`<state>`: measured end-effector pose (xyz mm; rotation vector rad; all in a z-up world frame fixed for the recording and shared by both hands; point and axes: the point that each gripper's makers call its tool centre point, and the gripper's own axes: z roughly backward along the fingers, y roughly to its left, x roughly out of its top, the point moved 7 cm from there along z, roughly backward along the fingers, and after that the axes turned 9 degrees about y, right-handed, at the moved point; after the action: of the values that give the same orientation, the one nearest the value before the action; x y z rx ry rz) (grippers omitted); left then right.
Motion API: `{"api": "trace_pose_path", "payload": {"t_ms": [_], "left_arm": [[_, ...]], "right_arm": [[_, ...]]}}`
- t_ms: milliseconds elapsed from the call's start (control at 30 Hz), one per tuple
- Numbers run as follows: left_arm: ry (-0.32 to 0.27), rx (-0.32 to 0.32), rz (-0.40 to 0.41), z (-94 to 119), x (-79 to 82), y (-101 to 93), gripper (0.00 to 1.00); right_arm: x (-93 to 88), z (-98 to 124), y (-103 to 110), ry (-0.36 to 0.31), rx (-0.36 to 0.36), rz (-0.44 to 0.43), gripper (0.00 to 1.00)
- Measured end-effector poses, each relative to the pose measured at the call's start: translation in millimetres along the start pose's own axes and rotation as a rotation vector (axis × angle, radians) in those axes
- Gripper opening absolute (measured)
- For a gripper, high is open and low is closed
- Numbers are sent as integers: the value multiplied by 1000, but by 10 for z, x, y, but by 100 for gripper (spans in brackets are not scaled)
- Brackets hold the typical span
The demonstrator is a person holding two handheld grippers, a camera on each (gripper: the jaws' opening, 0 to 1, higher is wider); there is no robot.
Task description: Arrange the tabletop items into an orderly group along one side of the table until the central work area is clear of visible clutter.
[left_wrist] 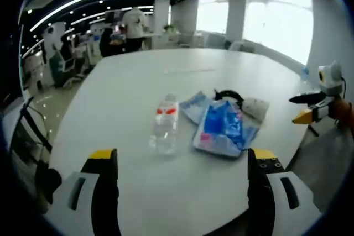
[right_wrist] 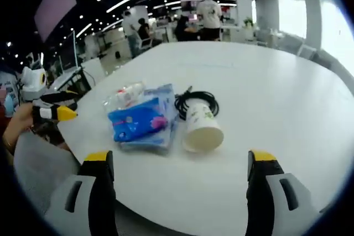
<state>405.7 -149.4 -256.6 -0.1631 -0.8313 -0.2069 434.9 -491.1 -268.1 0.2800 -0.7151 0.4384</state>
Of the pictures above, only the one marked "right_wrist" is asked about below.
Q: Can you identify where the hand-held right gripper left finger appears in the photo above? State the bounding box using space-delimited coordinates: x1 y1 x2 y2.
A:
44 150 118 236

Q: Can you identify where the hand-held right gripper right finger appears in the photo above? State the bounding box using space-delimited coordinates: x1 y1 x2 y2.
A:
245 149 330 236

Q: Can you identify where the blue tissue packet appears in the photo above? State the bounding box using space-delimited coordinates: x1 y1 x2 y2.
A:
107 99 170 143

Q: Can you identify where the white paper cup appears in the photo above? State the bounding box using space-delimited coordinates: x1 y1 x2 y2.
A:
181 102 225 154

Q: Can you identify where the clear plastic bag blue print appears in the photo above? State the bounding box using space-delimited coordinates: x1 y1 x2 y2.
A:
102 82 179 154

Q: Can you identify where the black cable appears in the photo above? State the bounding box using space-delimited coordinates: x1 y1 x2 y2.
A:
174 86 220 122

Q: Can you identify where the person's left hand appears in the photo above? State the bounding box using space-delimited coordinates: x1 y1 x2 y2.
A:
2 104 35 148

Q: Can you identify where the side desk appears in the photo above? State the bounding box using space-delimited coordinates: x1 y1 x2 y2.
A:
49 66 92 93

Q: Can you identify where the light blue bottle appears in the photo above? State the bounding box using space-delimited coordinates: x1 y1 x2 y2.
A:
3 93 17 118

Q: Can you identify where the dark standing display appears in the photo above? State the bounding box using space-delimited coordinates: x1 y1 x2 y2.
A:
59 29 80 71

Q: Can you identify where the person's light grey garment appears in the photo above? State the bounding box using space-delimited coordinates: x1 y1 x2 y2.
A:
13 130 82 214

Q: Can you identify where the white table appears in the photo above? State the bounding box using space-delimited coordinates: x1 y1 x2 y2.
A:
56 41 354 236

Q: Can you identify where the pinkish wall screen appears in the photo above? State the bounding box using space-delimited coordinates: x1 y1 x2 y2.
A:
33 0 77 42

